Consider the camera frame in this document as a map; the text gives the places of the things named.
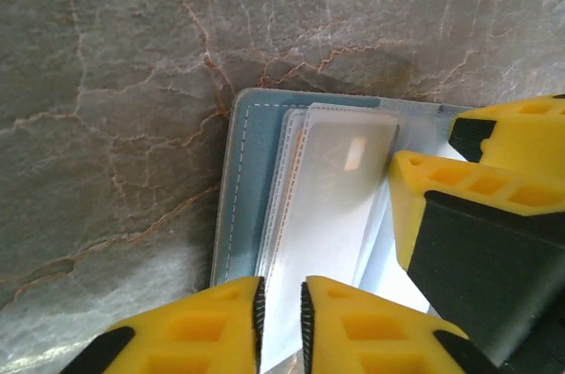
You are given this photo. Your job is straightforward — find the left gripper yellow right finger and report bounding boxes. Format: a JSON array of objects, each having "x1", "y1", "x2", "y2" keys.
[{"x1": 301, "y1": 275, "x2": 509, "y2": 374}]

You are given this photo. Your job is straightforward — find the white chip card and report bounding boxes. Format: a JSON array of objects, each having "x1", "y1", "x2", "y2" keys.
[{"x1": 259, "y1": 120, "x2": 402, "y2": 374}]

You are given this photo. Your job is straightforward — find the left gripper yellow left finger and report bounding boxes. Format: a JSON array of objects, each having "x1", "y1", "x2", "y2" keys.
[{"x1": 59, "y1": 275, "x2": 267, "y2": 374}]

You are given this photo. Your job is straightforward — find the blue card holder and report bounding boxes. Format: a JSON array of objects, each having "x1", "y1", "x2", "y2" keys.
[{"x1": 209, "y1": 86, "x2": 480, "y2": 374}]

